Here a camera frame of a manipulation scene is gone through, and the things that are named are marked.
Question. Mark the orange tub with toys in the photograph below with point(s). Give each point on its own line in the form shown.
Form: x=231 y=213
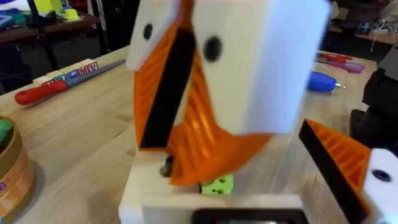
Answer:
x=14 y=168

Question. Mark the bare white left gripper left finger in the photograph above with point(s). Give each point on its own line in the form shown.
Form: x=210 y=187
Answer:
x=146 y=180

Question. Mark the finger of the white orange right gripper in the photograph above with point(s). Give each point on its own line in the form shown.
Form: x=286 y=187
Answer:
x=248 y=68
x=155 y=77

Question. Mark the row of wooden letter blocks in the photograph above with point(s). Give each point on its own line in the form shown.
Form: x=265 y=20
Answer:
x=73 y=72

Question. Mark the blue electric screwdriver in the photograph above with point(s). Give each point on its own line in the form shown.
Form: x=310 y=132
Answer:
x=321 y=81

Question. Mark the brown side table with clutter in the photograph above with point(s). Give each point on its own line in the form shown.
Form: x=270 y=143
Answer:
x=46 y=26

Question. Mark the white orange left gripper right finger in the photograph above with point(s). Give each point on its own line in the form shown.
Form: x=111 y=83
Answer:
x=348 y=161

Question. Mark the green disc with holes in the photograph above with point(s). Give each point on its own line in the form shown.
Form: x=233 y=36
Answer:
x=217 y=186

